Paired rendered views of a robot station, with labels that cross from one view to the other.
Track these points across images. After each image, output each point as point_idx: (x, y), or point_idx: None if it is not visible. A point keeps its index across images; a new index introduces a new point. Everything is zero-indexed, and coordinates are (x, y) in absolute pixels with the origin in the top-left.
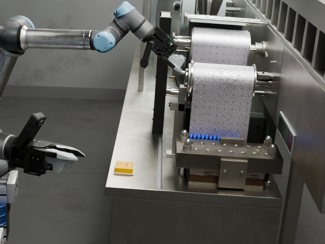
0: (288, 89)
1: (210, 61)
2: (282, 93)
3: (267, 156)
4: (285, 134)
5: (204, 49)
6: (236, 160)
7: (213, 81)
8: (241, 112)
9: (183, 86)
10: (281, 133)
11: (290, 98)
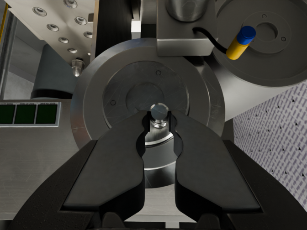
0: (30, 164)
1: (280, 145)
2: (67, 148)
3: (71, 59)
4: (8, 113)
5: (300, 187)
6: (29, 28)
7: None
8: None
9: (169, 49)
10: (33, 105)
11: (16, 156)
